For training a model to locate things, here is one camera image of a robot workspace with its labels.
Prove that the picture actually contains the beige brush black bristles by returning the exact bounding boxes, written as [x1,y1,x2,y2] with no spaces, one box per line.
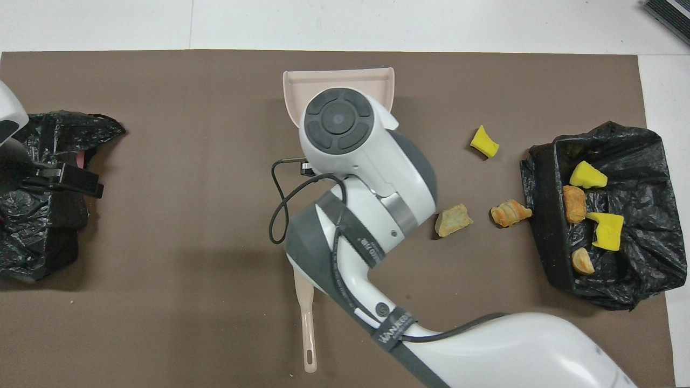
[293,268,319,374]

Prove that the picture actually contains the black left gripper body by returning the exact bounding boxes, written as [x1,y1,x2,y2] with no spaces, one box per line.
[0,156,41,189]

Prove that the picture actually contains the beige plastic dustpan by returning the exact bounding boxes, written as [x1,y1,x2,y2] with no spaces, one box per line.
[282,67,396,129]

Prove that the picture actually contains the pale bread chunk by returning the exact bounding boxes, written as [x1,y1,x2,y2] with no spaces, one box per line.
[434,203,474,238]

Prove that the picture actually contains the pale curled pastry piece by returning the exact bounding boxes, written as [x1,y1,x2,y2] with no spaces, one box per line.
[571,247,595,275]

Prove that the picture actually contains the notched yellow sponge piece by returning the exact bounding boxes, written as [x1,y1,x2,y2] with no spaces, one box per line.
[585,212,625,252]

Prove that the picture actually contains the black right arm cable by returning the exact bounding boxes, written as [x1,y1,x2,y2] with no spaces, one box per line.
[268,156,510,345]

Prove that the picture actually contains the brown table mat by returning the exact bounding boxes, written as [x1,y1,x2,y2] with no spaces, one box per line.
[0,50,674,388]

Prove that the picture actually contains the dark ribbed panel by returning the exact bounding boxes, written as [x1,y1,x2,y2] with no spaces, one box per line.
[641,0,690,46]

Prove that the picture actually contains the black bag-lined trash bin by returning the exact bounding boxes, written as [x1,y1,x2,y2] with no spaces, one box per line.
[520,121,688,311]
[0,110,127,283]

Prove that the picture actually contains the striped croissant bread piece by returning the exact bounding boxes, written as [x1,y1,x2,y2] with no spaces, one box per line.
[490,199,533,228]

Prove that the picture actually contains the brown fried nugget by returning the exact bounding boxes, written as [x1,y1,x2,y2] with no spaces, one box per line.
[563,185,587,224]

